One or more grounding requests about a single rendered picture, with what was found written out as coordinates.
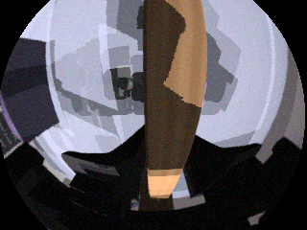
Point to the wooden post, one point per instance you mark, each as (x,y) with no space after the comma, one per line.
(147,204)

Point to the wooden rail with steel hooks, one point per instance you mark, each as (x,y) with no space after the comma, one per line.
(174,72)

